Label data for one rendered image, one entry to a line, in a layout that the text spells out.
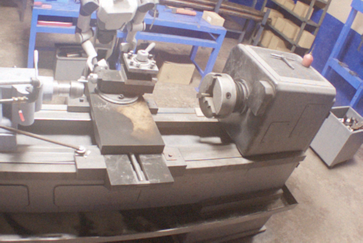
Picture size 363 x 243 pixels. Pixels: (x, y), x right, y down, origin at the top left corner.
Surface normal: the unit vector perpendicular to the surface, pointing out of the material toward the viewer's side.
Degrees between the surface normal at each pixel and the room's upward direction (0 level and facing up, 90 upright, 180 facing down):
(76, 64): 90
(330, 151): 90
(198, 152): 0
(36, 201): 90
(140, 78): 0
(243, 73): 90
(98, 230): 0
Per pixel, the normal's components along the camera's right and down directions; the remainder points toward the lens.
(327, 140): -0.85, 0.03
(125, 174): 0.29, -0.81
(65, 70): 0.39, 0.59
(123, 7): 0.48, 0.34
